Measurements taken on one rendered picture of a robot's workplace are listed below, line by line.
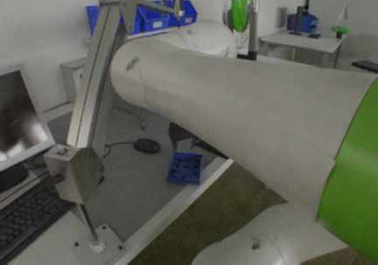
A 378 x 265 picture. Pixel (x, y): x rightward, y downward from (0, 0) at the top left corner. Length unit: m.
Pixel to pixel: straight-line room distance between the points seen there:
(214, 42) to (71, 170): 0.31
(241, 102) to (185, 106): 0.07
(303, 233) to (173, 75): 0.32
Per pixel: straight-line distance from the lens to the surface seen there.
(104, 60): 0.48
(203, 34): 0.40
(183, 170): 0.78
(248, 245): 0.45
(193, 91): 0.22
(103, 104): 0.51
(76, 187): 0.44
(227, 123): 0.19
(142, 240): 0.62
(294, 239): 0.46
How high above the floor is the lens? 1.42
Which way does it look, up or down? 29 degrees down
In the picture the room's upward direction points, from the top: straight up
